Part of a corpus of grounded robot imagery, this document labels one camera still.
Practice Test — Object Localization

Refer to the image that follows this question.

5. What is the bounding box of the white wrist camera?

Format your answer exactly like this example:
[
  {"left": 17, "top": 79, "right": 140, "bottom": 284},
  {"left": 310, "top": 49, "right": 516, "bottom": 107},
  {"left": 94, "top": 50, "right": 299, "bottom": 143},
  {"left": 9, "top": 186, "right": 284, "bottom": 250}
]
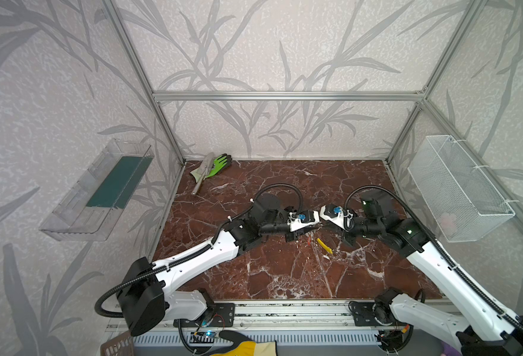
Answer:
[
  {"left": 319, "top": 204, "right": 354, "bottom": 231},
  {"left": 287, "top": 210, "right": 320, "bottom": 234}
]

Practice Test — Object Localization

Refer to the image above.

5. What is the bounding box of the brown perforated plastic piece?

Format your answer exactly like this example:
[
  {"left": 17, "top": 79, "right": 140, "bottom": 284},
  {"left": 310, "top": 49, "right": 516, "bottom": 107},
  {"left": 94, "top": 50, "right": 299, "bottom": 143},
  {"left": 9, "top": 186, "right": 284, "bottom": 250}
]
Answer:
[{"left": 100, "top": 331, "right": 135, "bottom": 356}]

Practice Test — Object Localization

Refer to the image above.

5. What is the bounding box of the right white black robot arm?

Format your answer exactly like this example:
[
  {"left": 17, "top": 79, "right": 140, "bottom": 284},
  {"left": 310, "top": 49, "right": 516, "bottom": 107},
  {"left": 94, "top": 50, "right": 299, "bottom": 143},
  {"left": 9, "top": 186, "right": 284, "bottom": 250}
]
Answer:
[{"left": 320, "top": 185, "right": 523, "bottom": 355}]

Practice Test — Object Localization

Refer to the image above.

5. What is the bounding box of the black mounting plate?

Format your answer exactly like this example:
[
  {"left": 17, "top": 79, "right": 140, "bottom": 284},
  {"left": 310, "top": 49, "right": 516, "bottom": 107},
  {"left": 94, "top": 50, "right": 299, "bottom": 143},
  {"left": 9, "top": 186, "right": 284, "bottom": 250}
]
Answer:
[
  {"left": 173, "top": 303, "right": 236, "bottom": 328},
  {"left": 348, "top": 301, "right": 378, "bottom": 326}
]

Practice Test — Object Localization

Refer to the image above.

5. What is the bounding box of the keyring with yellow tag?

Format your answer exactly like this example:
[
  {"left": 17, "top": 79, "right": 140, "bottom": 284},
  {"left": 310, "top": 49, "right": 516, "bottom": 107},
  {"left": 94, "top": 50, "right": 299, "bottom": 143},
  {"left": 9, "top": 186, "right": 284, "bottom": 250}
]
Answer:
[{"left": 317, "top": 238, "right": 333, "bottom": 255}]

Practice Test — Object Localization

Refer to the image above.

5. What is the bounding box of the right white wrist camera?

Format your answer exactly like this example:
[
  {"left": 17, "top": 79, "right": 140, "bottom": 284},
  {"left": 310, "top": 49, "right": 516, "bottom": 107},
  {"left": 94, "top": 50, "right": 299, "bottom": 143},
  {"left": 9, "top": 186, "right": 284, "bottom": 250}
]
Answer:
[{"left": 319, "top": 204, "right": 354, "bottom": 231}]

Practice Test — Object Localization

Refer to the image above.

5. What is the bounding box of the pink object in basket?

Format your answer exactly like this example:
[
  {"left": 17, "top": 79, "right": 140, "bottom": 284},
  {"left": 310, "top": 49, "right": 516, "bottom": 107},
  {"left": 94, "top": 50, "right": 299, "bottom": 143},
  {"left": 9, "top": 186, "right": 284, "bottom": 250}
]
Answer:
[{"left": 438, "top": 213, "right": 458, "bottom": 236}]

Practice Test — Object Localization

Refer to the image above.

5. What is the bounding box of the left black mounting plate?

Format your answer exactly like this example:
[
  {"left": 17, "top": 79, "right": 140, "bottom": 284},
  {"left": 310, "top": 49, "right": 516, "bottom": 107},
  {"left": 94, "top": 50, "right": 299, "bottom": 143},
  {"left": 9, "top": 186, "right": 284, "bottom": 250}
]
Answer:
[{"left": 173, "top": 303, "right": 236, "bottom": 328}]

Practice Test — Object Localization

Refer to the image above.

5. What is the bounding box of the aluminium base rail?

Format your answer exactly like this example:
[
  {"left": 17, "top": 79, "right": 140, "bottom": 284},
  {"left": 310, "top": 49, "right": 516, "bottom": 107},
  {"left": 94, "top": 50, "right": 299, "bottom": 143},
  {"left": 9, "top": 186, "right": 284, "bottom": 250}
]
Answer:
[{"left": 133, "top": 300, "right": 468, "bottom": 348}]

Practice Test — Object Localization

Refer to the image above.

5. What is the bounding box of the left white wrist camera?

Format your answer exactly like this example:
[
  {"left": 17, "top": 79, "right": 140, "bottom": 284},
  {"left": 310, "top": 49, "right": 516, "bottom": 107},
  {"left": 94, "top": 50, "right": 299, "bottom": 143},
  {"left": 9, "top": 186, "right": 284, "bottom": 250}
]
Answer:
[{"left": 287, "top": 210, "right": 320, "bottom": 234}]

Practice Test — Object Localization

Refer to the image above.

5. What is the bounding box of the clear plastic wall tray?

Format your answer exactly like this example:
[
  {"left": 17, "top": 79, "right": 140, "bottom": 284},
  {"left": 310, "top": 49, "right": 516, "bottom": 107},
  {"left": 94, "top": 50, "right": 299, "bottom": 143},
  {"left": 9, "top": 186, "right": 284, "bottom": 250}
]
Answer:
[{"left": 40, "top": 139, "right": 155, "bottom": 242}]

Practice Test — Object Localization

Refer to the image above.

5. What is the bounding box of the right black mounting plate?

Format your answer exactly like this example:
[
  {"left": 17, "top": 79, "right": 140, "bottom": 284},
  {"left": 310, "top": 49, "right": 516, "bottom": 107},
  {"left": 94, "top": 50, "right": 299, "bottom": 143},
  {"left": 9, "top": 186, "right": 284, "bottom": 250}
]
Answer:
[{"left": 348, "top": 301, "right": 378, "bottom": 326}]

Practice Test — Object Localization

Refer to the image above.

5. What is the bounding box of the grey work glove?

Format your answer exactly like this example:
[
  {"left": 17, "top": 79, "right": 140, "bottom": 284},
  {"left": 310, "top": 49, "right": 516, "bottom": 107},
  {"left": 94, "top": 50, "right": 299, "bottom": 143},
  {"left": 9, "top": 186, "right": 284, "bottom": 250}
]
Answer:
[{"left": 191, "top": 152, "right": 215, "bottom": 195}]

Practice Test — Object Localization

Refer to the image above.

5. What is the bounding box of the yellow black glove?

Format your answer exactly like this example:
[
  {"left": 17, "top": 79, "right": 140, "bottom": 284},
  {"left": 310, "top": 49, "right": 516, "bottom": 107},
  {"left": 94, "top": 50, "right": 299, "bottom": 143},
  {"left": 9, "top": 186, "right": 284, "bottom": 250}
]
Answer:
[{"left": 206, "top": 330, "right": 278, "bottom": 356}]

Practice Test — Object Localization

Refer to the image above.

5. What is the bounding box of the green black work glove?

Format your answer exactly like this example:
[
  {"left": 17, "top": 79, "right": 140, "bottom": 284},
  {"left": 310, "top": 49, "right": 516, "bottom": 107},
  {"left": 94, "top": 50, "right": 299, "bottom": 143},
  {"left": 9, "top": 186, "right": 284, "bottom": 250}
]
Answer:
[{"left": 206, "top": 154, "right": 233, "bottom": 179}]

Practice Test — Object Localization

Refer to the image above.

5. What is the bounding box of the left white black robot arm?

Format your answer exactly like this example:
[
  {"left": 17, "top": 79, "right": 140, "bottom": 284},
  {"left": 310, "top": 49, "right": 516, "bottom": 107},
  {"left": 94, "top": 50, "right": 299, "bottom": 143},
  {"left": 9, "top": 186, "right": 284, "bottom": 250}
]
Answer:
[{"left": 94, "top": 183, "right": 320, "bottom": 336}]

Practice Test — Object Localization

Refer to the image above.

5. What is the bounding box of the white wire mesh basket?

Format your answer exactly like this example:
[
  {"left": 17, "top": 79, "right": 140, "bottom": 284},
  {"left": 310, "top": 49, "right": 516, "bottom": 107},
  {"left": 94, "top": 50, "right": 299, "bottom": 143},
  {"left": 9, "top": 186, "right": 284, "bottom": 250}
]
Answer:
[{"left": 408, "top": 135, "right": 516, "bottom": 243}]

